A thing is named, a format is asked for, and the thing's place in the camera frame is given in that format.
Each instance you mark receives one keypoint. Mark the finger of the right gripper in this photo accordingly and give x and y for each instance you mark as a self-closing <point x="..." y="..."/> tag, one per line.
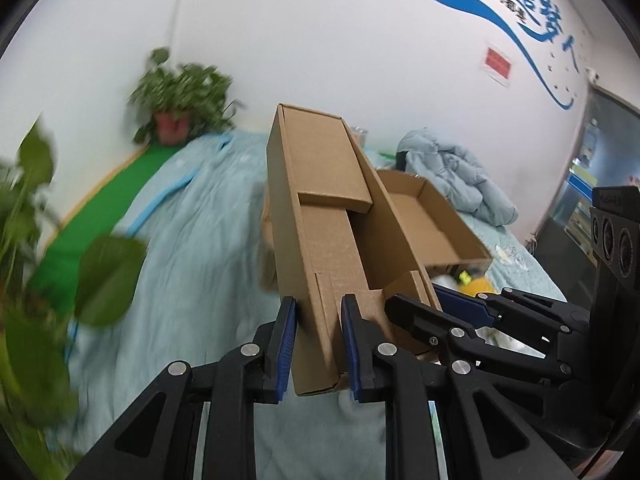
<point x="532" y="319"/>
<point x="447" y="335"/>

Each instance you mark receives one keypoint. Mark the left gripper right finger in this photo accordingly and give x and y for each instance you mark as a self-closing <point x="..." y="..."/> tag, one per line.
<point x="443" y="420"/>

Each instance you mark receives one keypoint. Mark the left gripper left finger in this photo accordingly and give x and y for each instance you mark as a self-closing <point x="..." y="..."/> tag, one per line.
<point x="198" y="422"/>

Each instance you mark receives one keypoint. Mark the long narrow cardboard box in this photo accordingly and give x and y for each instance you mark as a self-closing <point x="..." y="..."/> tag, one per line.
<point x="301" y="137"/>

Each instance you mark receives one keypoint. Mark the yellow spray can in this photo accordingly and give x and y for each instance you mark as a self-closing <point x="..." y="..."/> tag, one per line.
<point x="471" y="286"/>

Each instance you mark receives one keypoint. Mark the large open cardboard box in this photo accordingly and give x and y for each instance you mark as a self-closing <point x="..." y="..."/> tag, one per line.
<point x="430" y="219"/>

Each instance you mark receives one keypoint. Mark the near green leafy plant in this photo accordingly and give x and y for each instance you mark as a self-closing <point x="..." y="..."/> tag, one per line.
<point x="42" y="303"/>

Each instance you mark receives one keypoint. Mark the crumpled light blue jacket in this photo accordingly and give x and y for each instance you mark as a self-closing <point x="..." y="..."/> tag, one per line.
<point x="457" y="174"/>

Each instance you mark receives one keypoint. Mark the glass door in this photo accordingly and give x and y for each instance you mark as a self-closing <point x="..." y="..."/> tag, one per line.
<point x="606" y="154"/>

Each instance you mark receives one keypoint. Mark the green mat strip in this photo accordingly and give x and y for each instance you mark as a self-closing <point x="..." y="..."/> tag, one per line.
<point x="100" y="214"/>

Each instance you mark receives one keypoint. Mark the light blue quilted blanket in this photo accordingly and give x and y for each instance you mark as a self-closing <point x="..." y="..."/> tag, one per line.
<point x="198" y="296"/>

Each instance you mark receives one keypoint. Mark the potted plant red pot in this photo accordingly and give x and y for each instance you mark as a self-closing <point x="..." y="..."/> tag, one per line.
<point x="177" y="103"/>

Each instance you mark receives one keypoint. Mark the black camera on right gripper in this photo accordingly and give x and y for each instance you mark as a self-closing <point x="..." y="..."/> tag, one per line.
<point x="615" y="242"/>

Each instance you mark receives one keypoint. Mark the red wall notice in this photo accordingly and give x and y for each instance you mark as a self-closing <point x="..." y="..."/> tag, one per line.
<point x="496" y="65"/>

